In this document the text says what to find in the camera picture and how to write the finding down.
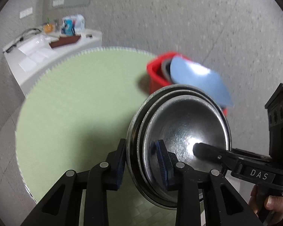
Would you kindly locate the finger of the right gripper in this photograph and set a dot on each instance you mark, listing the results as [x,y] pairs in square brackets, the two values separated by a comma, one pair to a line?
[224,158]

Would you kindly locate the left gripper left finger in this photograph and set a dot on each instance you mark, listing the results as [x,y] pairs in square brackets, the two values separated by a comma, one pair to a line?
[80,192]

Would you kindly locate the blue white package bag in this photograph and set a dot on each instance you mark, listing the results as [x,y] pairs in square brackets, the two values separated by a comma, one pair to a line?
[73,24]

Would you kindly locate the white sink counter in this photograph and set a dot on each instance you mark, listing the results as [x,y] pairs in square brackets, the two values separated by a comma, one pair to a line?
[31,58]

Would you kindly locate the person right hand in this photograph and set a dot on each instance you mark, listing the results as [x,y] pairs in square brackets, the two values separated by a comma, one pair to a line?
[272,203]

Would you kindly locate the small steel bowl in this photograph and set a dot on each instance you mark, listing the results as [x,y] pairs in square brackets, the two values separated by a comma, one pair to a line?
[186,127]

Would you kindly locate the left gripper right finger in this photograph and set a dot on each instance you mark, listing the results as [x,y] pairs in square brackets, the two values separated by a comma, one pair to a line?
[222,202]

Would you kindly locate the double wall socket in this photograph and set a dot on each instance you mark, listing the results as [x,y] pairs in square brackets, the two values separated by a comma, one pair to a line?
[26,12]

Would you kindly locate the ribbed steel bowl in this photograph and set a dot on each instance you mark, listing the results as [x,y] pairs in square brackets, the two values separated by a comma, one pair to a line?
[136,145]

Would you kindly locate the round table green cloth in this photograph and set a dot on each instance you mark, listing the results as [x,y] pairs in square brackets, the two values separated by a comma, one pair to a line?
[75,115]

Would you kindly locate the orange bottle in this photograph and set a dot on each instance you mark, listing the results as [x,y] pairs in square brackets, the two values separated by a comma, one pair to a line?
[48,27]

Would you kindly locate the red plastic basin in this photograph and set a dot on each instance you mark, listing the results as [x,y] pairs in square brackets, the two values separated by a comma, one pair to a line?
[157,80]

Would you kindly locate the large steel bowl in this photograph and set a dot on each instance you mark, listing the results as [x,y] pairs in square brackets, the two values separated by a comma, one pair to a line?
[166,70]

